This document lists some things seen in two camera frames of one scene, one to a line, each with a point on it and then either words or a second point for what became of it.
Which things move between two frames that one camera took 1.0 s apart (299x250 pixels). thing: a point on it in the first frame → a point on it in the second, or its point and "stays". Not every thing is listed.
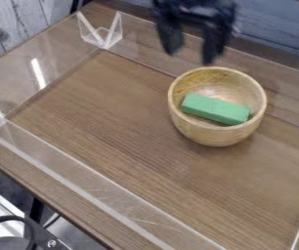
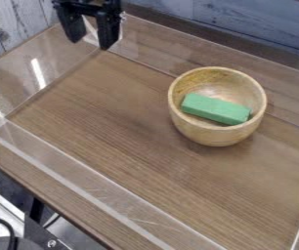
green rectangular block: [215, 107] stays
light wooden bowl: [226, 84] stays
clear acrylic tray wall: [170, 153] stays
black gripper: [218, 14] → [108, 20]
